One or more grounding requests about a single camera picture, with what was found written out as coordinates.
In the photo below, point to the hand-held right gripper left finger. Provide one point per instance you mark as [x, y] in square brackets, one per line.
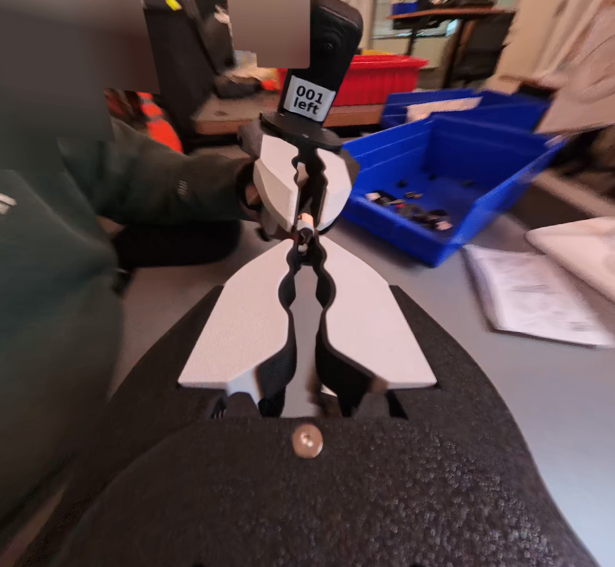
[231, 336]

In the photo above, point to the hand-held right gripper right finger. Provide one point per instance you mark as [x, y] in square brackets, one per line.
[380, 336]

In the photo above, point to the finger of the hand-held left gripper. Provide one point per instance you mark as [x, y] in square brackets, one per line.
[332, 187]
[274, 182]

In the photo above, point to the black lego piece blue pin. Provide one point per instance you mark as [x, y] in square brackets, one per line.
[305, 235]

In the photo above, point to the blue plastic bin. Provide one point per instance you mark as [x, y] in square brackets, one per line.
[509, 105]
[461, 173]

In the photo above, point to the person's left forearm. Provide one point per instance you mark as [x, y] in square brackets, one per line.
[163, 178]

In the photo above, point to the heap of loose lego parts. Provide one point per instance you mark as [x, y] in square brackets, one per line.
[413, 206]

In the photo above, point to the red plastic bin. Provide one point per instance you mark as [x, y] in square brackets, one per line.
[380, 81]

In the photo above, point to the wooden workbench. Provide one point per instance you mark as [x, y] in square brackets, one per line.
[221, 115]

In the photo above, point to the dark wooden table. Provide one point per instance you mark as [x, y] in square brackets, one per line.
[452, 14]

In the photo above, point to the orange traffic cone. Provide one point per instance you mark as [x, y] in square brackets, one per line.
[159, 125]

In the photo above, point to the white paper sheet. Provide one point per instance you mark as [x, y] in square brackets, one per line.
[442, 108]

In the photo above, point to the black chair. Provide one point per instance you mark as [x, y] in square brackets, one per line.
[480, 43]
[183, 38]

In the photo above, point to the white printed paper bag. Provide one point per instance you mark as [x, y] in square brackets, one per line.
[538, 293]

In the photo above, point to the person's torso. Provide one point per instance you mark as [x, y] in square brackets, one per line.
[48, 336]

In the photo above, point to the white book stand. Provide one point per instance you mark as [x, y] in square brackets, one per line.
[581, 254]

